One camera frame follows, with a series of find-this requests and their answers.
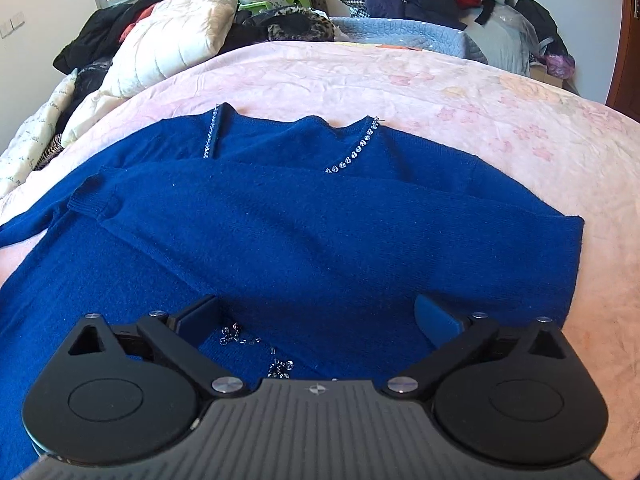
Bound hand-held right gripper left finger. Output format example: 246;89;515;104
67;296;251;401

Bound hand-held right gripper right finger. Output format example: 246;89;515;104
385;294;576;401

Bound blue knit sweater with rhinestones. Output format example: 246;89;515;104
0;102;586;480

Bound black clothes pile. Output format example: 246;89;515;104
52;0;198;75

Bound pink floral blanket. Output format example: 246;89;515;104
0;40;640;441

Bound white printed quilt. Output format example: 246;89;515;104
0;67;81;198

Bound cardboard box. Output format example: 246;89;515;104
530;62;581;96

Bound cream quilted pillow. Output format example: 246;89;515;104
60;0;238;146

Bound purple plastic bag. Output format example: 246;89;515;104
545;52;576;80

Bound clear plastic bag of bedding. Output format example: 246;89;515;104
460;2;541;76

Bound light blue quilted blanket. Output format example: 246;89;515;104
327;16;488;63

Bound leopard print cloth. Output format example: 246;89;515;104
250;5;336;43

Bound black garment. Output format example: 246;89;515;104
515;0;568;56

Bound wooden door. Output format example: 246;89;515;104
605;0;640;123

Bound white wall switch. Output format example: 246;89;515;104
0;10;25;38

